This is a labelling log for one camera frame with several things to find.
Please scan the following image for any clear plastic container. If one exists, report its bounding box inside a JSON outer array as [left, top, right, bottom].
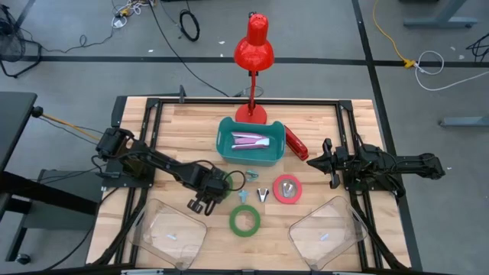
[[287, 195, 369, 271], [127, 197, 209, 271]]

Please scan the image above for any black aluminium rig frame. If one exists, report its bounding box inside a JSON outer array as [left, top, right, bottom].
[[91, 95, 406, 270]]

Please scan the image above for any teal plastic bin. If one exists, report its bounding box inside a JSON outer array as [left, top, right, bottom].
[[215, 116, 287, 167]]

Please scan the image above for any grey desk leg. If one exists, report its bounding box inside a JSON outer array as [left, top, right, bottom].
[[403, 0, 478, 30]]

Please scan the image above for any tangled cable bundle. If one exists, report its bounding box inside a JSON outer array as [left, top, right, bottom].
[[110, 0, 154, 30]]

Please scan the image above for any black desk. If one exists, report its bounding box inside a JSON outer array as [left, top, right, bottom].
[[0, 91, 101, 264]]

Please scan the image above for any long black floor cable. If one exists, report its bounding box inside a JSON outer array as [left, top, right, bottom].
[[147, 0, 230, 99]]

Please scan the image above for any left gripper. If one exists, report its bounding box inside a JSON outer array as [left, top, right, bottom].
[[186, 166, 232, 217]]

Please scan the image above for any green tape roll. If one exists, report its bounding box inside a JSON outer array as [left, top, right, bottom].
[[222, 171, 235, 199], [228, 204, 262, 238]]

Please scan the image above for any yellow rod with black knob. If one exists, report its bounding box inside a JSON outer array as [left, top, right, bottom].
[[31, 105, 101, 141]]

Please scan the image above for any red stapler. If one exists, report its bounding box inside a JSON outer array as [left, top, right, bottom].
[[283, 125, 309, 162]]

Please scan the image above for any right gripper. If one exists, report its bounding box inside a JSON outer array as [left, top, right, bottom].
[[306, 137, 351, 190]]

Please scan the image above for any black floor fan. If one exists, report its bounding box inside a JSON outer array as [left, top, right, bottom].
[[0, 3, 43, 79]]

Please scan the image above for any pink tape roll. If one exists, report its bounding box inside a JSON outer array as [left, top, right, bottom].
[[272, 173, 303, 205]]

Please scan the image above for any pink stapler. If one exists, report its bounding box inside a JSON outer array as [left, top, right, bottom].
[[230, 131, 270, 150]]

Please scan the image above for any red desk lamp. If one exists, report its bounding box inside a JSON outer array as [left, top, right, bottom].
[[233, 12, 275, 126]]

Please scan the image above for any grey desk foot bar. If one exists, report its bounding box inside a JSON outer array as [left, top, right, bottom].
[[439, 116, 489, 128]]

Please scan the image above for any yellow extension cable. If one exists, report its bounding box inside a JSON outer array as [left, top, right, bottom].
[[372, 0, 417, 70]]

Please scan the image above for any black coiled cable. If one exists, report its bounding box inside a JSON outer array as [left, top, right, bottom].
[[179, 9, 201, 42]]

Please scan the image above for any white floor cable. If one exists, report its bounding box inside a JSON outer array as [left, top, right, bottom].
[[414, 50, 489, 92]]

